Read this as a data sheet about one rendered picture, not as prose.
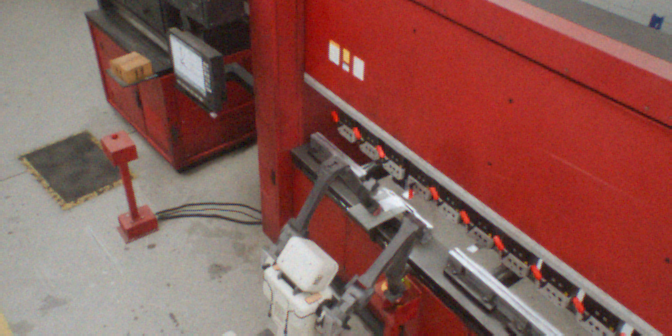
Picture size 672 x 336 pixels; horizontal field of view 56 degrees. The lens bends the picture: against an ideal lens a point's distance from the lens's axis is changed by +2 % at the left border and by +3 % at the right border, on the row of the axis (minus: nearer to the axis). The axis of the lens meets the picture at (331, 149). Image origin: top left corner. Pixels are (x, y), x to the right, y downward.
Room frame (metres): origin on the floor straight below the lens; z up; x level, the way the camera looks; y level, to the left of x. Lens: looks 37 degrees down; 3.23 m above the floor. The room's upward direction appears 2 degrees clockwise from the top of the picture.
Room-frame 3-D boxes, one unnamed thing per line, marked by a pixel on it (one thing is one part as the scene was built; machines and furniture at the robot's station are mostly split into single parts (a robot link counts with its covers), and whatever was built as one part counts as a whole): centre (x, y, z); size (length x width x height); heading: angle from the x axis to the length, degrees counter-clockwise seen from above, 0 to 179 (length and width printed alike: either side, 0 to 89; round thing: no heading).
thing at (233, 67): (3.41, 0.63, 1.18); 0.40 x 0.24 x 0.07; 37
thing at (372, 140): (2.72, -0.23, 1.26); 0.15 x 0.09 x 0.17; 37
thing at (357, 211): (2.45, -0.25, 1.00); 0.26 x 0.18 x 0.01; 127
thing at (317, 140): (2.98, -0.04, 0.92); 0.50 x 0.06 x 0.10; 37
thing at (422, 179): (2.40, -0.47, 1.26); 0.15 x 0.09 x 0.17; 37
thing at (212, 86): (3.16, 0.78, 1.42); 0.45 x 0.12 x 0.36; 42
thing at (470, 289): (2.02, -0.69, 0.89); 0.30 x 0.05 x 0.03; 37
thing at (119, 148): (3.26, 1.40, 0.41); 0.25 x 0.20 x 0.83; 127
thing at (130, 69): (3.82, 1.43, 1.04); 0.30 x 0.26 x 0.12; 41
